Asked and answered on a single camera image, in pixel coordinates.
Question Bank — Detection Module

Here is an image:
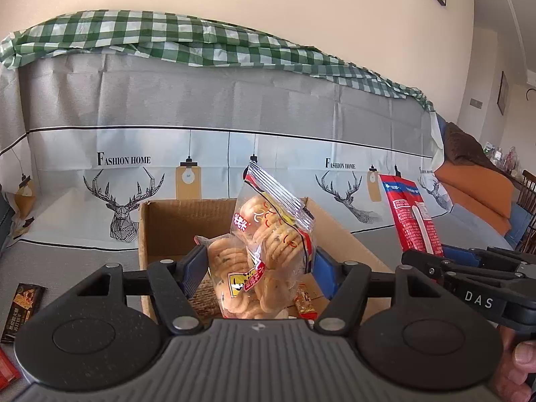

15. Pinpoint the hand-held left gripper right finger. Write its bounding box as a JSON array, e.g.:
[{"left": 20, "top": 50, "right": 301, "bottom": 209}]
[{"left": 314, "top": 247, "right": 437, "bottom": 336}]

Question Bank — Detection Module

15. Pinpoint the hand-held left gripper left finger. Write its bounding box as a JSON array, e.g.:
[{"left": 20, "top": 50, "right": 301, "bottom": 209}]
[{"left": 75, "top": 243, "right": 210, "bottom": 336}]

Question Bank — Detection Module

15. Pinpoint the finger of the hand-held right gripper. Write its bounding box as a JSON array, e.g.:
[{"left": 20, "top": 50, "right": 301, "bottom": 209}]
[
  {"left": 401, "top": 250, "right": 465, "bottom": 288},
  {"left": 442, "top": 244, "right": 536, "bottom": 269}
]

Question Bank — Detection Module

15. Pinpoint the gold and red candy packet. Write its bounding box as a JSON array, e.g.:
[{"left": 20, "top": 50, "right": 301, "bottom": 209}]
[{"left": 293, "top": 285, "right": 319, "bottom": 318}]

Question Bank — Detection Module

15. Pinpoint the clear cookie packet yellow label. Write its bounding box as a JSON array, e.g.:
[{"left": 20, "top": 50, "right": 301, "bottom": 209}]
[{"left": 207, "top": 234, "right": 302, "bottom": 320}]

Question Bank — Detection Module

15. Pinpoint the red and white snack packet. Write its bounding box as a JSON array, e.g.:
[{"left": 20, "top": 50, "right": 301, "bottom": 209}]
[{"left": 378, "top": 174, "right": 445, "bottom": 258}]

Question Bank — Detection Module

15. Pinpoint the brown cardboard box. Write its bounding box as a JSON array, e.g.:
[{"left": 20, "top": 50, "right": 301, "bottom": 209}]
[{"left": 138, "top": 198, "right": 396, "bottom": 323}]

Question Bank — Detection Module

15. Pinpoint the clear biscuit bag red stripe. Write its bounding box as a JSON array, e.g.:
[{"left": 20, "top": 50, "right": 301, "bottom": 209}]
[{"left": 229, "top": 160, "right": 316, "bottom": 285}]

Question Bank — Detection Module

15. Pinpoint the person's right hand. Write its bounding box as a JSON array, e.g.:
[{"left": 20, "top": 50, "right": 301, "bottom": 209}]
[{"left": 496, "top": 327, "right": 536, "bottom": 402}]

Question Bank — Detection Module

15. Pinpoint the blue cloth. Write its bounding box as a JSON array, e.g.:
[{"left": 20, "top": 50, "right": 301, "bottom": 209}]
[{"left": 509, "top": 207, "right": 536, "bottom": 244}]

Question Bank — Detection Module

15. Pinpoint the wooden chair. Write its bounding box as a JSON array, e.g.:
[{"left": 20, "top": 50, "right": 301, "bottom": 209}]
[{"left": 513, "top": 170, "right": 536, "bottom": 252}]

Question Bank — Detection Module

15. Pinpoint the brown blanket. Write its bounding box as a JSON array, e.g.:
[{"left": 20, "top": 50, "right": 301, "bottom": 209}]
[{"left": 443, "top": 121, "right": 509, "bottom": 177}]

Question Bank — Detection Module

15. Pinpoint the dark brown snack packet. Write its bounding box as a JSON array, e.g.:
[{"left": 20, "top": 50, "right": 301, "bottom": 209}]
[{"left": 1, "top": 283, "right": 48, "bottom": 345}]

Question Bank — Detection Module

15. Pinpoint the grey deer print sofa cover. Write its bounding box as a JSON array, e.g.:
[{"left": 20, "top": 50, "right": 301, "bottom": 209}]
[{"left": 0, "top": 48, "right": 455, "bottom": 252}]

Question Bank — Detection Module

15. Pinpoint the small red snack packet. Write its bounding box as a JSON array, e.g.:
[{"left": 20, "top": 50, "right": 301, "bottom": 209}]
[{"left": 0, "top": 347, "right": 19, "bottom": 392}]

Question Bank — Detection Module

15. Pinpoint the green checked cloth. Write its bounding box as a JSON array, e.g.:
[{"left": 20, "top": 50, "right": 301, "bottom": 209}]
[{"left": 0, "top": 8, "right": 436, "bottom": 112}]

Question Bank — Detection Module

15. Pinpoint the small framed wall picture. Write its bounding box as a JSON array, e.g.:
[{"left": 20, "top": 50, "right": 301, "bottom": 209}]
[{"left": 497, "top": 71, "right": 510, "bottom": 116}]

